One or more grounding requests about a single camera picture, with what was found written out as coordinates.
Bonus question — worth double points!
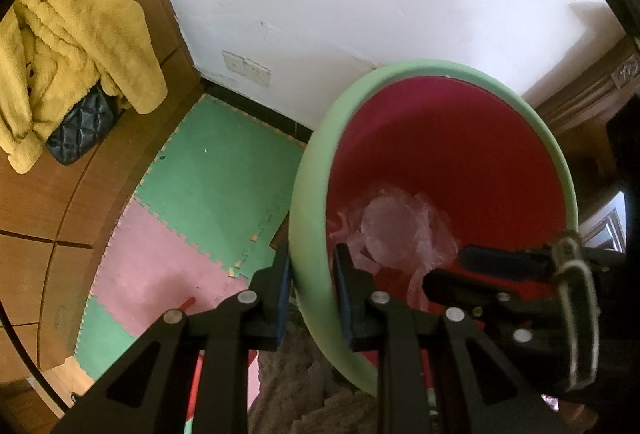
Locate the clear plastic bag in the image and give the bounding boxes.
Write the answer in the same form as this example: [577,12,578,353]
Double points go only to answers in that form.
[326,185,459,311]

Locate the red bin with green rim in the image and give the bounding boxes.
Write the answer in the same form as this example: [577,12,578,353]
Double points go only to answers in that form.
[288,60,578,394]

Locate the grey fuzzy pants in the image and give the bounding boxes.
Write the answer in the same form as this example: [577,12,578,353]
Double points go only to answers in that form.
[248,307,378,433]

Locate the green pink foam floor mat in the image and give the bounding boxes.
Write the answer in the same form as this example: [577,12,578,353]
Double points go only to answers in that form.
[75,95,303,380]

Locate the dark wooden headboard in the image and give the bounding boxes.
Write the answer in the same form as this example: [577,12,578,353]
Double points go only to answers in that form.
[537,37,639,201]

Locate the black quilted handbag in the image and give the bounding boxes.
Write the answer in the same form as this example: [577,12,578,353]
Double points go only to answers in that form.
[46,82,120,165]

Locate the yellow fleece jacket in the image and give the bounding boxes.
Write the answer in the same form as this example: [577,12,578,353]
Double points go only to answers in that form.
[1,0,168,174]

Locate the white wall power socket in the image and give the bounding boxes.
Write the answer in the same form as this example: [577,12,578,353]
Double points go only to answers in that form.
[222,51,271,88]

